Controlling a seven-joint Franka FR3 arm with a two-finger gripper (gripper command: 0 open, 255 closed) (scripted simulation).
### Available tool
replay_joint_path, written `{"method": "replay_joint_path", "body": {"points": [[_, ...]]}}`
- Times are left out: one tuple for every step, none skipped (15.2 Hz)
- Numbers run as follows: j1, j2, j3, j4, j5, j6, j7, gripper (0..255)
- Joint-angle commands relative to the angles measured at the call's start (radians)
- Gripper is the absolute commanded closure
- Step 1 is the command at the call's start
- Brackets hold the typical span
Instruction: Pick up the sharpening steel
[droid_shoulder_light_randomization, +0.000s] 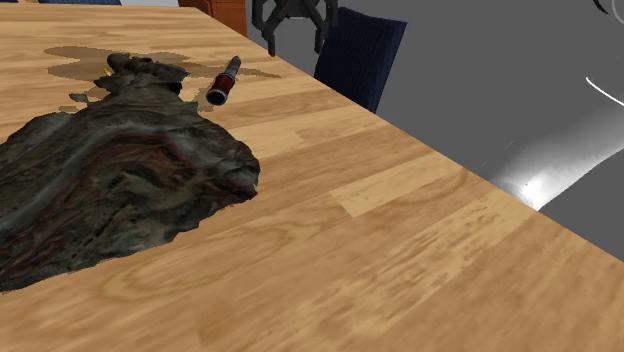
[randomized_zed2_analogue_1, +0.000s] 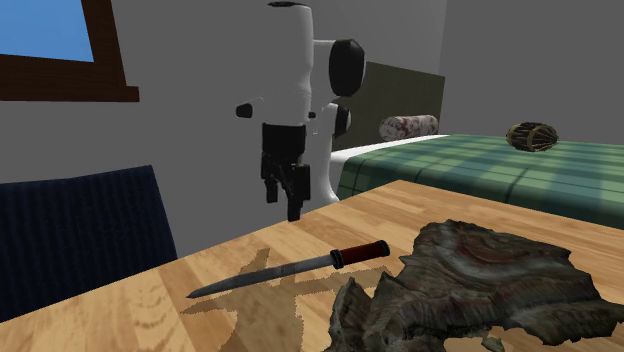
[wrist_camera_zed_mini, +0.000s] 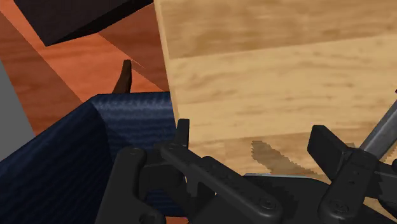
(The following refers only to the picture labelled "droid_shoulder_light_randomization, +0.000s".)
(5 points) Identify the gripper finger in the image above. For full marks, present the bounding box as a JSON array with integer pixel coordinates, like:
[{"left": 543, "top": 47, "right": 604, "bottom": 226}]
[
  {"left": 304, "top": 0, "right": 340, "bottom": 55},
  {"left": 250, "top": 0, "right": 290, "bottom": 58}
]

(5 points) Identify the brown wooden cabinet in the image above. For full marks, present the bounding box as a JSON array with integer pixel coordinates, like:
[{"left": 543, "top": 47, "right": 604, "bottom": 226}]
[{"left": 177, "top": 0, "right": 249, "bottom": 38}]

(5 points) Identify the wooden table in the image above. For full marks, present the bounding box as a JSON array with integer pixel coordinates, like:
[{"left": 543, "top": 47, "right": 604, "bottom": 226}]
[{"left": 0, "top": 2, "right": 624, "bottom": 352}]

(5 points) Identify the dark blue chair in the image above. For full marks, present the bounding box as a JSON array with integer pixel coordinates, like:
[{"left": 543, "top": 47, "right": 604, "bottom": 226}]
[
  {"left": 37, "top": 0, "right": 123, "bottom": 7},
  {"left": 313, "top": 6, "right": 409, "bottom": 115}
]

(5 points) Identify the red and black flashlight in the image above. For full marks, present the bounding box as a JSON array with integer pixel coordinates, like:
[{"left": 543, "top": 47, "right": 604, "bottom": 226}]
[{"left": 205, "top": 54, "right": 243, "bottom": 107}]

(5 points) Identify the dark crumpled cloth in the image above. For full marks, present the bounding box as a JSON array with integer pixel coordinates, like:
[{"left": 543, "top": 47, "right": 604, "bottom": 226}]
[{"left": 0, "top": 52, "right": 262, "bottom": 294}]

